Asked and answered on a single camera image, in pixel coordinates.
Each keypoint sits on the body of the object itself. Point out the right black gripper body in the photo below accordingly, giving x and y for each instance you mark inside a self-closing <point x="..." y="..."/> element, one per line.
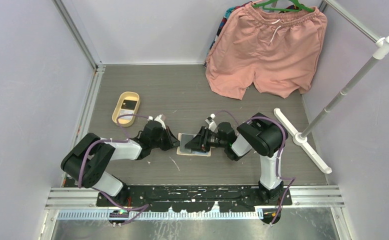
<point x="215" y="141"/>

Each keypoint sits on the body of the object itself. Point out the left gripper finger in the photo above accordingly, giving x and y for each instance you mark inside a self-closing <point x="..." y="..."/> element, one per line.
<point x="173" y="141"/>
<point x="166" y="146"/>

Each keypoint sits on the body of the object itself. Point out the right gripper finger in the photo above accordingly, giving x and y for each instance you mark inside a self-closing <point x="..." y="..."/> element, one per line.
<point x="199" y="140"/>
<point x="200" y="150"/>

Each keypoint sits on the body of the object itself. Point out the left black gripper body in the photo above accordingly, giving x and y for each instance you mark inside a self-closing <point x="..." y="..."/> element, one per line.
<point x="163" y="140"/>

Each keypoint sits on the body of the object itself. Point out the beige leather card holder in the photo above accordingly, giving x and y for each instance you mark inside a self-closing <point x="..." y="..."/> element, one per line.
<point x="182" y="150"/>

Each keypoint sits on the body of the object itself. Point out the beige oval plastic tray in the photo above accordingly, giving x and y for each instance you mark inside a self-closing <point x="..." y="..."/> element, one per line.
<point x="115" y="118"/>

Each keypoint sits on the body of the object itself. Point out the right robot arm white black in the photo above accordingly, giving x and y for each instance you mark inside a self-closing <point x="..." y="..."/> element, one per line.
<point x="259" y="133"/>

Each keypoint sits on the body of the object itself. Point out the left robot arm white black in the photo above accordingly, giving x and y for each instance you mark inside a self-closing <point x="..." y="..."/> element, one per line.
<point x="88" y="160"/>

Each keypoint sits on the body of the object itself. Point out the silver vip card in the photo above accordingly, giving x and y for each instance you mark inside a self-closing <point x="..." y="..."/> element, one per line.
<point x="125" y="114"/>

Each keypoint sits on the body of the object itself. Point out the black vip card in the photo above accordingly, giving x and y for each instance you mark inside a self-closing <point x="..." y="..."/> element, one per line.
<point x="129" y="104"/>

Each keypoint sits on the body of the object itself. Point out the pink shorts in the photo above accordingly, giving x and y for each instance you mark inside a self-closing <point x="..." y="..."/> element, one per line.
<point x="278" y="53"/>

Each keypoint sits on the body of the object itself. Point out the colourful patterned garment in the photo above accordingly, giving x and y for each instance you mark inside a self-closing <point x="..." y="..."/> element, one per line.
<point x="222" y="23"/>

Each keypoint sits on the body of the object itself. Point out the white clothes rack stand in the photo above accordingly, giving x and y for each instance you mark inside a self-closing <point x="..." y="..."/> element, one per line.
<point x="301" y="138"/>

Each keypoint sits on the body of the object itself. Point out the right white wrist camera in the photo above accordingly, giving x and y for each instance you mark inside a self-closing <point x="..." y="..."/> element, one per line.
<point x="212" y="126"/>

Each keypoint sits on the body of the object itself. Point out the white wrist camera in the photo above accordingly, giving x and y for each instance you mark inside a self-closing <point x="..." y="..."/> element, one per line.
<point x="212" y="126"/>
<point x="159" y="119"/>

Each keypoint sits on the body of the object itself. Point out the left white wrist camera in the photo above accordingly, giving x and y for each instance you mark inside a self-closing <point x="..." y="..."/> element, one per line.
<point x="159" y="119"/>

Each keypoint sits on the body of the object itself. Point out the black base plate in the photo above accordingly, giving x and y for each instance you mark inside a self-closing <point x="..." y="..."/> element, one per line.
<point x="198" y="198"/>

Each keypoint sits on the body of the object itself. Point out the aluminium frame rail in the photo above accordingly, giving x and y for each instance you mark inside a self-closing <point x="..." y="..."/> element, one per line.
<point x="71" y="18"/>

